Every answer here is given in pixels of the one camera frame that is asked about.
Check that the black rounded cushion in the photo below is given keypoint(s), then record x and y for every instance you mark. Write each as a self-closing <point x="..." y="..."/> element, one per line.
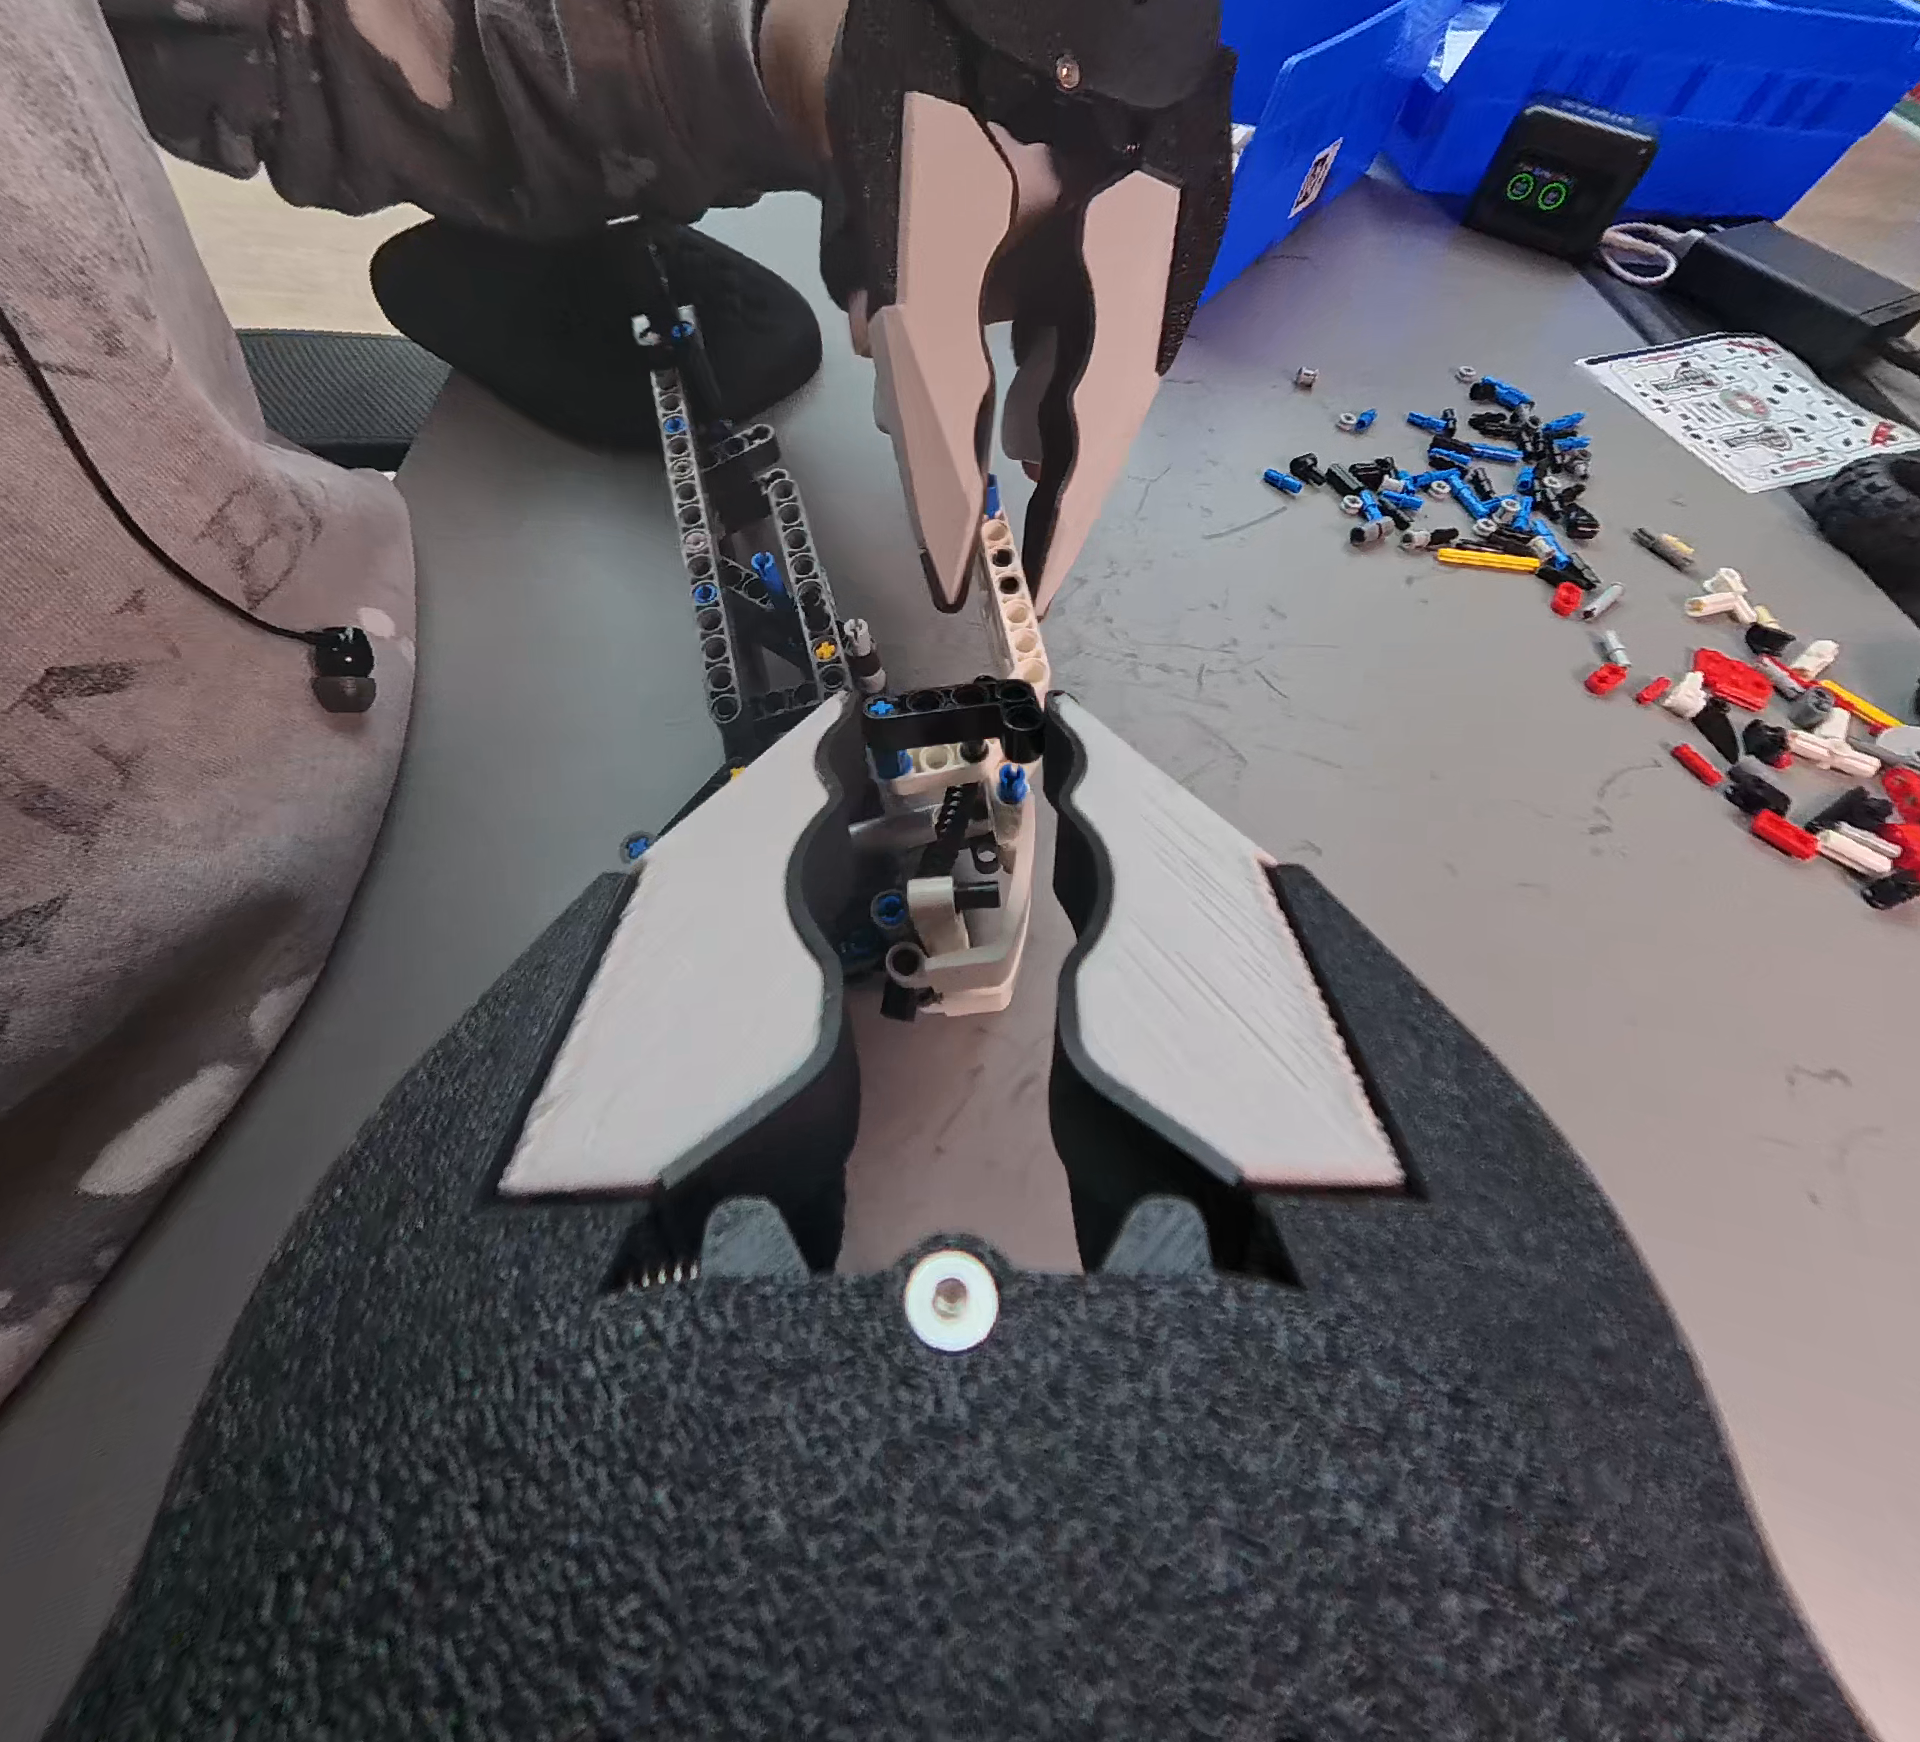
<point x="524" y="332"/>

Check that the pile of blue black toy pieces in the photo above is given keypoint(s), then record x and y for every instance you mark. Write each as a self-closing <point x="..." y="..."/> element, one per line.
<point x="1500" y="480"/>

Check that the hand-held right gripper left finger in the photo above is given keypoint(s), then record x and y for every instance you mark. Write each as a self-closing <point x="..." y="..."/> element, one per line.
<point x="675" y="1027"/>

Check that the black power adapter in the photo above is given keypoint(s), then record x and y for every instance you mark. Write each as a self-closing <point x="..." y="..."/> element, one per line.
<point x="1784" y="286"/>

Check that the white toy truck model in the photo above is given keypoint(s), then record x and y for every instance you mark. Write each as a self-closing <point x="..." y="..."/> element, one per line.
<point x="687" y="498"/>

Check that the black chair armrest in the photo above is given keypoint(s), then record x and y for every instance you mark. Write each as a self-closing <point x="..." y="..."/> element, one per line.
<point x="331" y="401"/>

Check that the pile of red white toy pieces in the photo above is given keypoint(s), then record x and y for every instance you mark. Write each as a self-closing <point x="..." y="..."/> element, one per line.
<point x="1733" y="684"/>

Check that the toy sticker sheet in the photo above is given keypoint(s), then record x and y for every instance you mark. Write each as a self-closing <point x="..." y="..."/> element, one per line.
<point x="1739" y="408"/>

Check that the person's left hand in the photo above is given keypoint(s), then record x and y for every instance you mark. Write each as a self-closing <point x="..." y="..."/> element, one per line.
<point x="806" y="31"/>

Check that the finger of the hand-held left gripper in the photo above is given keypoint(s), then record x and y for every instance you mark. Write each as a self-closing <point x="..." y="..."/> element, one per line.
<point x="939" y="424"/>
<point x="1122" y="315"/>

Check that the black toy tyre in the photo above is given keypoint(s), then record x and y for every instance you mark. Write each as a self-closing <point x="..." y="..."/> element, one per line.
<point x="1872" y="519"/>

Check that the person's left forearm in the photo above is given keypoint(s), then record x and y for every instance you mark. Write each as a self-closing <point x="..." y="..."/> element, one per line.
<point x="454" y="2"/>

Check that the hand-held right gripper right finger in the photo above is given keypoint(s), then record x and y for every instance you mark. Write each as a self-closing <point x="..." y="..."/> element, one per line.
<point x="1215" y="1027"/>

